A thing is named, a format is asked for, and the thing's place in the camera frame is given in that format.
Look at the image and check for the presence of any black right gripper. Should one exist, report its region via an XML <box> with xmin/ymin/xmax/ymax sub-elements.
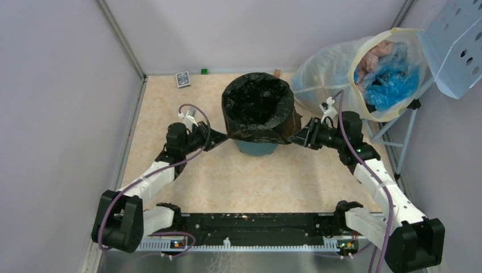
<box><xmin>288</xmin><ymin>116</ymin><xmax>346</xmax><ymax>150</ymax></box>

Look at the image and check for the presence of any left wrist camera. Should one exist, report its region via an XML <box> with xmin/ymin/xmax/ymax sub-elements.
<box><xmin>178</xmin><ymin>107</ymin><xmax>197</xmax><ymax>130</ymax></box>

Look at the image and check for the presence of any translucent bag of trash bags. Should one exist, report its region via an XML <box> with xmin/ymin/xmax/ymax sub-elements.
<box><xmin>291</xmin><ymin>28</ymin><xmax>427</xmax><ymax>122</ymax></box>

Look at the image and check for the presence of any blue trash bag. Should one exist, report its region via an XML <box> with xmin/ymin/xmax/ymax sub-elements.
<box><xmin>362</xmin><ymin>42</ymin><xmax>421</xmax><ymax>113</ymax></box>

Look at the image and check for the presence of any pink trash bag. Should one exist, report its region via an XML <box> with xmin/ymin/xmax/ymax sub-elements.
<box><xmin>354</xmin><ymin>40</ymin><xmax>394</xmax><ymax>93</ymax></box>

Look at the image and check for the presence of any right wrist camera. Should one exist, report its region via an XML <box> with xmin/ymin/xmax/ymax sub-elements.
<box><xmin>319</xmin><ymin>97</ymin><xmax>337</xmax><ymax>122</ymax></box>

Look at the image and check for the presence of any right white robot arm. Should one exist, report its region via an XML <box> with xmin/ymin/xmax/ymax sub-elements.
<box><xmin>288</xmin><ymin>111</ymin><xmax>445</xmax><ymax>272</ymax></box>

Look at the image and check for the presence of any teal plastic trash bin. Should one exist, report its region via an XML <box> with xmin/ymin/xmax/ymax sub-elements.
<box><xmin>234</xmin><ymin>140</ymin><xmax>278</xmax><ymax>156</ymax></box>

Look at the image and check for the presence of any white cable duct strip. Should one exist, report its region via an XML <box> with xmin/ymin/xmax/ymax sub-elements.
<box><xmin>136</xmin><ymin>238</ymin><xmax>339</xmax><ymax>253</ymax></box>

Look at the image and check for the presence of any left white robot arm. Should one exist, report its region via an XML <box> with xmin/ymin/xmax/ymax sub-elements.
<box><xmin>91</xmin><ymin>122</ymin><xmax>228</xmax><ymax>253</ymax></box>

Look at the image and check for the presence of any black trash bag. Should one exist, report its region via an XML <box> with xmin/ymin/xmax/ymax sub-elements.
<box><xmin>221</xmin><ymin>72</ymin><xmax>302</xmax><ymax>144</ymax></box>

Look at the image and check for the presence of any blue playing card box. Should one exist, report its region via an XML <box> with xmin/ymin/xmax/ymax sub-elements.
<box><xmin>175</xmin><ymin>71</ymin><xmax>191</xmax><ymax>88</ymax></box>

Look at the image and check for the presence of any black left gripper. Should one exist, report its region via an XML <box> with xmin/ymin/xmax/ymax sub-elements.
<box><xmin>181</xmin><ymin>120</ymin><xmax>229</xmax><ymax>155</ymax></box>

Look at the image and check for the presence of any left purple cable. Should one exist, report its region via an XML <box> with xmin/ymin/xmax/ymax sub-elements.
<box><xmin>97</xmin><ymin>104</ymin><xmax>211</xmax><ymax>260</ymax></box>

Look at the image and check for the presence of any perforated light blue panel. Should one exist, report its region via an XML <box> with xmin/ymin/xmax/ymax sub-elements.
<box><xmin>418</xmin><ymin>0</ymin><xmax>481</xmax><ymax>99</ymax></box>

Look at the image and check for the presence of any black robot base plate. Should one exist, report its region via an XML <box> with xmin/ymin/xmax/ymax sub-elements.
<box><xmin>172</xmin><ymin>213</ymin><xmax>348</xmax><ymax>247</ymax></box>

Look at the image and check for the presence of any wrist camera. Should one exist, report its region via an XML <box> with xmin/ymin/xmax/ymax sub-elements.
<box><xmin>319</xmin><ymin>97</ymin><xmax>337</xmax><ymax>122</ymax></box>
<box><xmin>178</xmin><ymin>107</ymin><xmax>197</xmax><ymax>130</ymax></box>

